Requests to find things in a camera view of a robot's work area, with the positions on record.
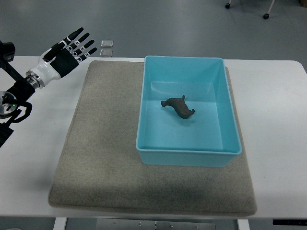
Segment metal table frame bar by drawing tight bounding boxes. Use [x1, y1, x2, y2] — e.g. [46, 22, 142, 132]
[95, 218, 216, 230]

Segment beige felt mat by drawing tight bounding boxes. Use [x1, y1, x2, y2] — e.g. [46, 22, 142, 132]
[48, 61, 257, 216]

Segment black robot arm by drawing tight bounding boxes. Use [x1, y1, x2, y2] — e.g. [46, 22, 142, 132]
[0, 42, 35, 146]

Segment upper floor socket plate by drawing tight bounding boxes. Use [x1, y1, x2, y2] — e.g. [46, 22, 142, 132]
[100, 39, 114, 47]

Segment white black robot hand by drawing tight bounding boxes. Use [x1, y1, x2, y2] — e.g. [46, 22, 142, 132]
[26, 27, 97, 89]

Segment lower floor socket plate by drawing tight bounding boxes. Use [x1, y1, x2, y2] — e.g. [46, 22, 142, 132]
[100, 49, 113, 58]

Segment black table control panel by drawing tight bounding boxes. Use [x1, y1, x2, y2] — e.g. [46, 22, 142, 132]
[272, 219, 307, 226]

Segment brown toy hippo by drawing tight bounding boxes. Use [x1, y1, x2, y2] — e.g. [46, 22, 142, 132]
[161, 95, 195, 119]

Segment blue plastic box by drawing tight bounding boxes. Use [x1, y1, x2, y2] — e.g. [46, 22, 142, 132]
[136, 56, 242, 167]

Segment floor socket plate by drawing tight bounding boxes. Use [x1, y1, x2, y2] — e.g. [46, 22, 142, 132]
[100, 39, 114, 47]
[100, 49, 113, 58]

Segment cart caster wheel right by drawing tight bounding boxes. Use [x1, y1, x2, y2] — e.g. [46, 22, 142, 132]
[263, 13, 269, 20]

